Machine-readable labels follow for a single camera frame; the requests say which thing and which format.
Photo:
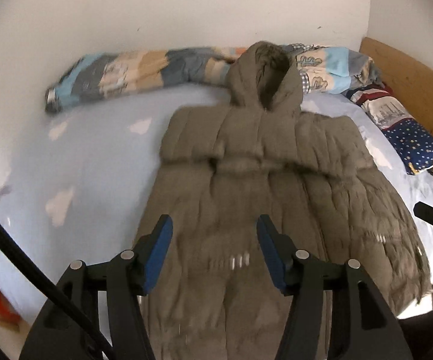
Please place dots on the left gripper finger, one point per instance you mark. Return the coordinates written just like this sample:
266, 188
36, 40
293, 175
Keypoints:
302, 277
130, 275

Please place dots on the olive puffer hooded jacket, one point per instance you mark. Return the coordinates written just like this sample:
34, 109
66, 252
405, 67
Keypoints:
221, 167

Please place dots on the blue star-patterned pillow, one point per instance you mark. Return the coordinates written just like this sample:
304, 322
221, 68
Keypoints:
412, 141

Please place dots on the light blue cloud bedsheet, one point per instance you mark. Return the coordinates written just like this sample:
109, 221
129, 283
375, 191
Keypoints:
78, 186

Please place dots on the wooden headboard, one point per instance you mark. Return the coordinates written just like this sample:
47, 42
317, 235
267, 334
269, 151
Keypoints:
410, 80

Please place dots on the patchwork bear blanket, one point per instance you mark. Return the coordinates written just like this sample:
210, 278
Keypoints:
104, 76

